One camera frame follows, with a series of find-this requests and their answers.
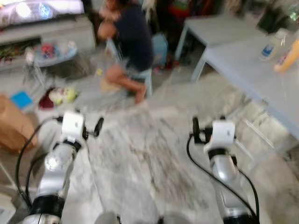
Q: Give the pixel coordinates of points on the grey low table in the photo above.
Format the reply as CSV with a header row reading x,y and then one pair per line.
x,y
219,28
252,74

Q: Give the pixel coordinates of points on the light blue small chair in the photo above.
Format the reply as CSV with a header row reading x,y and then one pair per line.
x,y
145,77

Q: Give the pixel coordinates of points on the round glass side table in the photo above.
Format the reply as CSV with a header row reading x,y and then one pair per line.
x,y
51,58

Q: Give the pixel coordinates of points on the seated child in dark shirt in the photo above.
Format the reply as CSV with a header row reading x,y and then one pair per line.
x,y
135,37

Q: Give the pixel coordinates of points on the clear bottle with blue label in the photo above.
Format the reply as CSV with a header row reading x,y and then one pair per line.
x,y
271,46

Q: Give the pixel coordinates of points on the flat screen television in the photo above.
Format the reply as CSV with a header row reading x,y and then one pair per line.
x,y
42,9

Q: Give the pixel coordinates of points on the flat blue book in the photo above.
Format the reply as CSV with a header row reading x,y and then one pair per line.
x,y
21,100

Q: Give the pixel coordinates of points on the blue plastic bin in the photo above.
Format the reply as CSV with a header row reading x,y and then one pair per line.
x,y
160,49

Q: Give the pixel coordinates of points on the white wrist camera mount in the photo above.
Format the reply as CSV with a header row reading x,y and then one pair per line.
x,y
73,125
223,134

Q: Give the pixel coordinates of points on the maroon plush toy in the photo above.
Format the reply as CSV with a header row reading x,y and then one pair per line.
x,y
45,101

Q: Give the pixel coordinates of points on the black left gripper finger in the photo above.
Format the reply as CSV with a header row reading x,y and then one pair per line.
x,y
98,126

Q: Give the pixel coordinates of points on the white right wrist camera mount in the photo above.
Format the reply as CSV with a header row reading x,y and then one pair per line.
x,y
223,134

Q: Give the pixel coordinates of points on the grey television stand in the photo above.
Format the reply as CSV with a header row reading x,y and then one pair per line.
x,y
60,32

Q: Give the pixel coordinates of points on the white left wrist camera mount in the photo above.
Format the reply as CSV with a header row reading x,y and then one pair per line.
x,y
73,125

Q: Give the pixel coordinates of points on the yellow green plush toy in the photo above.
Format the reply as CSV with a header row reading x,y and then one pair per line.
x,y
65,95

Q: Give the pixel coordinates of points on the orange juice bottle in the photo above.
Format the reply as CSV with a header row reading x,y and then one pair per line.
x,y
288,58

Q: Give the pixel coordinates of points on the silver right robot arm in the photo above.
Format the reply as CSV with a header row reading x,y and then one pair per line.
x,y
229,182

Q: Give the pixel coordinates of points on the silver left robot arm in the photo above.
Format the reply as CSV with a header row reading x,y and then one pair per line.
x,y
53,172

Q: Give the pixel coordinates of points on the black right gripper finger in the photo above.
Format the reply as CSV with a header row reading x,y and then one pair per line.
x,y
195,127

